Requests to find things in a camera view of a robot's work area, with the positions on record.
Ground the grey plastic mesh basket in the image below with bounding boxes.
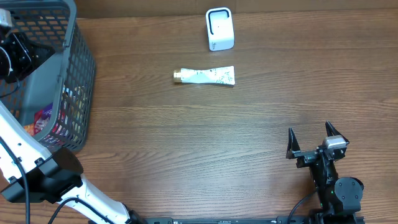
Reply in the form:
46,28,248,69
1,1,96,152

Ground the black cable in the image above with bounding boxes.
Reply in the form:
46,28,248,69
0,136,106,224
286,188,320,224

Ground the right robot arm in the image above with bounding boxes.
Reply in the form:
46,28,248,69
284,121,365,224

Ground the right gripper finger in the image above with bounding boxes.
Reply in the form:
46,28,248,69
325,121,349,144
286,128,301,159

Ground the white Pantene tube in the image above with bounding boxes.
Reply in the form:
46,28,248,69
173,66,236,85

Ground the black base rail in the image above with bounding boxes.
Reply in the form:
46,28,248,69
144,216,366,224

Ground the left black cable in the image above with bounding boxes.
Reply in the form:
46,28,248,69
0,136,106,224

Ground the red purple pantyliner pack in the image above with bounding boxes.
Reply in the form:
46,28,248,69
24,103,68,136

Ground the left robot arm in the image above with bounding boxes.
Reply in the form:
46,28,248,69
1,28,141,223

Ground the white barcode scanner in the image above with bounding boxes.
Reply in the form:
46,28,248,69
205,7,234,52

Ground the colourful snack bag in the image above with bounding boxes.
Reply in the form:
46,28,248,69
62,86,87,141

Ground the right black cable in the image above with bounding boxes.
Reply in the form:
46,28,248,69
286,188,320,224

